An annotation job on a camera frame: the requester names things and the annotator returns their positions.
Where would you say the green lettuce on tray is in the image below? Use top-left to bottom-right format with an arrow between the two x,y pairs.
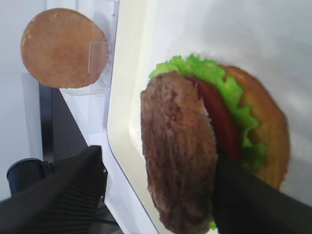
148,55 -> 266,229

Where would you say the white metal baking tray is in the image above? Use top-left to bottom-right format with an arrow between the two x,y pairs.
59,0 -> 312,234

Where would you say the clear acrylic left rack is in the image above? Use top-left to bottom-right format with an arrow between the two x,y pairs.
33,0 -> 119,133

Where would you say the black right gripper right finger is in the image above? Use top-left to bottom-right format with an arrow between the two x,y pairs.
213,155 -> 312,234

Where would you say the brown bun in left rack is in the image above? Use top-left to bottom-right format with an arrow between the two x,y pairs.
20,8 -> 108,88

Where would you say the brown meat patty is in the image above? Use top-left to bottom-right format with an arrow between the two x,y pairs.
140,71 -> 218,234

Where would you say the black object at corner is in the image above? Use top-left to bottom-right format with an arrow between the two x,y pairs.
6,158 -> 50,196

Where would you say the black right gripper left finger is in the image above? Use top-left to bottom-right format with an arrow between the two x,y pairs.
0,145 -> 105,234

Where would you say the bottom bun on tray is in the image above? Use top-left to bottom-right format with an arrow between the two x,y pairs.
221,64 -> 291,190

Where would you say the red tomato slice on tray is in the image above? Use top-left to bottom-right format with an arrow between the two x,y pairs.
186,77 -> 242,162

